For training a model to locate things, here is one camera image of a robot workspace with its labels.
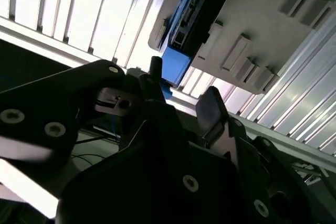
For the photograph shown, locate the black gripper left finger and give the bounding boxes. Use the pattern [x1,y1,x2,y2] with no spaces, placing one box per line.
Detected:
[0,56,208,209]

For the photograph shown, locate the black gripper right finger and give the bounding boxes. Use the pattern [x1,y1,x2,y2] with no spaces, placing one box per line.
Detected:
[196,86,324,224]

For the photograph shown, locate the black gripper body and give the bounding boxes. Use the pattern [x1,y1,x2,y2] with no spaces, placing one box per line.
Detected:
[54,140,253,224]

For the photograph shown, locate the hard disk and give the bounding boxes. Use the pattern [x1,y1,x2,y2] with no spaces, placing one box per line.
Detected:
[157,0,238,99]

